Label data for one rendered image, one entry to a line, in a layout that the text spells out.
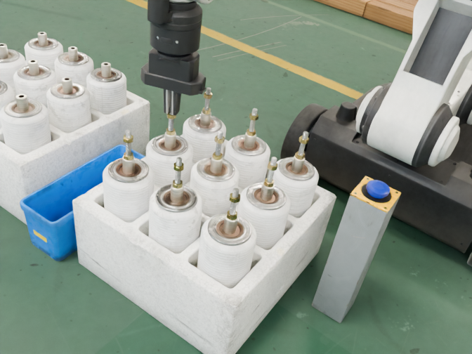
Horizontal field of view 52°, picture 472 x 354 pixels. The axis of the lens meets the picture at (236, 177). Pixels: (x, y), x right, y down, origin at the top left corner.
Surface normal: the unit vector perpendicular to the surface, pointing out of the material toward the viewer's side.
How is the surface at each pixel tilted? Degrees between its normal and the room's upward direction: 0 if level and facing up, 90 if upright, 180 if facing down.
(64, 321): 0
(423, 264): 0
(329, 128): 45
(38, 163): 90
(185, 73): 90
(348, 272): 90
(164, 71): 90
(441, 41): 69
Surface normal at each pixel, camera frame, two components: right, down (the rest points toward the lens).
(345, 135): -0.33, -0.25
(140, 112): 0.81, 0.44
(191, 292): -0.57, 0.44
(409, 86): -0.51, 0.11
